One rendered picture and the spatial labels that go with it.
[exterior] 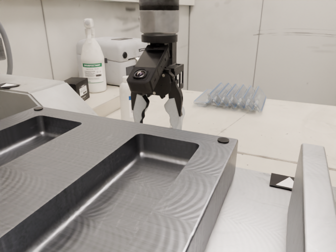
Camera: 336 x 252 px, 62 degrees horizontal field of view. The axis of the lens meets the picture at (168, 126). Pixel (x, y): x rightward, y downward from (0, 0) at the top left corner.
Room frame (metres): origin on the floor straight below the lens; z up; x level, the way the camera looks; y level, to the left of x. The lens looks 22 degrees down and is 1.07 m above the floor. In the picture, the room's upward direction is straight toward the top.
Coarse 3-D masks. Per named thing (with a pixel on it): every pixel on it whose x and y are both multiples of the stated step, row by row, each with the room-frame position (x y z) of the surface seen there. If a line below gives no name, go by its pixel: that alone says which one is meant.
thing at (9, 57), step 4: (0, 24) 0.54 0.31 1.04; (0, 28) 0.54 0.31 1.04; (0, 32) 0.55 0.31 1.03; (4, 32) 0.55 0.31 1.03; (4, 36) 0.55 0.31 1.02; (4, 40) 0.55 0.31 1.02; (8, 40) 0.56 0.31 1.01; (4, 44) 0.56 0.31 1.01; (8, 44) 0.56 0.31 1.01; (8, 48) 0.56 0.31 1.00; (8, 52) 0.56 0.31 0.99; (8, 56) 0.56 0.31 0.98; (8, 60) 0.56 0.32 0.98; (12, 60) 0.57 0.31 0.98; (8, 64) 0.56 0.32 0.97; (12, 64) 0.57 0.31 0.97; (8, 68) 0.56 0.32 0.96; (12, 68) 0.57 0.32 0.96; (8, 72) 0.57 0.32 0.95
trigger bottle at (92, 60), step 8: (88, 24) 0.97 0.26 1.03; (88, 32) 0.98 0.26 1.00; (88, 40) 0.97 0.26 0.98; (88, 48) 0.98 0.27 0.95; (96, 48) 0.99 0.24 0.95; (80, 56) 1.00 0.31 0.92; (88, 56) 0.97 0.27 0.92; (96, 56) 0.98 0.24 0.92; (88, 64) 0.97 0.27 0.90; (96, 64) 0.98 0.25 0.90; (88, 72) 0.97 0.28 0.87; (96, 72) 0.97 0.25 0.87; (104, 72) 1.01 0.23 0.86; (88, 80) 0.97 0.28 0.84; (96, 80) 0.97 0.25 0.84; (104, 80) 1.00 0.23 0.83; (96, 88) 0.97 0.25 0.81; (104, 88) 0.99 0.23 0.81
